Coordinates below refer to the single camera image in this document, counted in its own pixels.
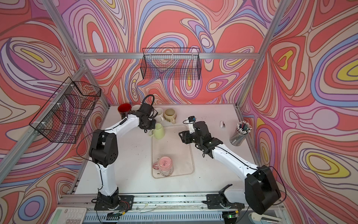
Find white small mug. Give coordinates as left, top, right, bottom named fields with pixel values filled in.
left=154, top=107, right=165, bottom=123

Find cream speckled round mug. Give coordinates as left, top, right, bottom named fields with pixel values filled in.
left=164, top=108, right=177, bottom=124

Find light green mug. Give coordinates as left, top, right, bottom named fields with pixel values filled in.
left=148, top=123, right=165, bottom=140

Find black skull mug red inside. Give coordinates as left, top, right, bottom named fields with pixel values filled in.
left=117, top=103, right=132, bottom=119

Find pink patterned mug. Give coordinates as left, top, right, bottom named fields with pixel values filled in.
left=152, top=156, right=174, bottom=177

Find light blue mug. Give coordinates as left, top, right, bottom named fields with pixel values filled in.
left=131, top=105, right=141, bottom=111

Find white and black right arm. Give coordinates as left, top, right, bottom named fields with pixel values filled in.
left=179, top=116, right=281, bottom=215

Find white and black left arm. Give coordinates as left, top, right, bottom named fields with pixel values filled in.
left=89, top=103, right=158, bottom=211

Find beige plastic tray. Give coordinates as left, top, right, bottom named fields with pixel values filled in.
left=152, top=125, right=194, bottom=177

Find small white pink object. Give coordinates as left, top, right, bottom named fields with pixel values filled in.
left=220, top=120, right=226, bottom=129

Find pen holder with pens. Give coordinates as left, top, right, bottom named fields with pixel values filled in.
left=229, top=121, right=252, bottom=146

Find white device bottom right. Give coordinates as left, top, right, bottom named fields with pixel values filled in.
left=248, top=212, right=282, bottom=224

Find white desk telephone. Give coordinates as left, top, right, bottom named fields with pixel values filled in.
left=48, top=207, right=87, bottom=224

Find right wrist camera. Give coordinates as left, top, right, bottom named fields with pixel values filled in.
left=188, top=116, right=196, bottom=133

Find black wire basket back wall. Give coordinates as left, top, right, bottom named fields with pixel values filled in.
left=140, top=47, right=201, bottom=80

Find black wire basket wall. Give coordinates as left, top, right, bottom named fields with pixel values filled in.
left=140, top=47, right=201, bottom=80
left=29, top=77, right=102, bottom=144

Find black wire basket left wall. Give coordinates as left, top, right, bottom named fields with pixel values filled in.
left=29, top=77, right=102, bottom=144

